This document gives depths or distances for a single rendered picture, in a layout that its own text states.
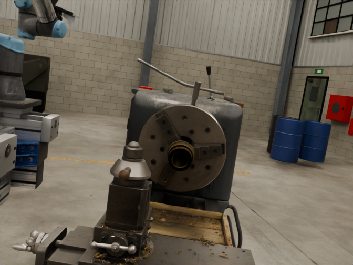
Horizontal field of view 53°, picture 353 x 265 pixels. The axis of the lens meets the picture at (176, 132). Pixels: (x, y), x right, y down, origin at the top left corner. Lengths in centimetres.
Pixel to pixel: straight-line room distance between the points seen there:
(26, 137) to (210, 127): 67
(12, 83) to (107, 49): 991
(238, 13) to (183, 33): 201
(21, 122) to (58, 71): 990
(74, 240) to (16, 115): 72
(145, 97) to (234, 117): 36
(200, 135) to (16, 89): 69
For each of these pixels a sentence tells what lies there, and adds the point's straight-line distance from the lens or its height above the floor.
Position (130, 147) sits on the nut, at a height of 117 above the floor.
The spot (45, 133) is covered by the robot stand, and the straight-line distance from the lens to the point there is 136.
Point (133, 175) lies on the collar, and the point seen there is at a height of 113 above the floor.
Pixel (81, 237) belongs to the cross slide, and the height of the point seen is 97.
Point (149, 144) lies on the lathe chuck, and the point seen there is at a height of 108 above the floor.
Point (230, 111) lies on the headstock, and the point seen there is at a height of 123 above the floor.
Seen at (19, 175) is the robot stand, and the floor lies 89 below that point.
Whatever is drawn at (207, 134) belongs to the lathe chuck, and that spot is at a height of 114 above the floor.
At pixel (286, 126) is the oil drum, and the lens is 763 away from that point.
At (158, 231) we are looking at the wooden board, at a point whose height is 88.
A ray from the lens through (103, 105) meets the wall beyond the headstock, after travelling 1129.
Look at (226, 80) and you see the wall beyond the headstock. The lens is 1212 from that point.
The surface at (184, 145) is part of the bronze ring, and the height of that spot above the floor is 112.
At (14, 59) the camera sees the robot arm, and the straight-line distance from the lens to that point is 140.
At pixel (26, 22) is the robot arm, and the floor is 147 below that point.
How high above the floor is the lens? 131
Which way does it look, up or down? 8 degrees down
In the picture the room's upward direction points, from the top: 8 degrees clockwise
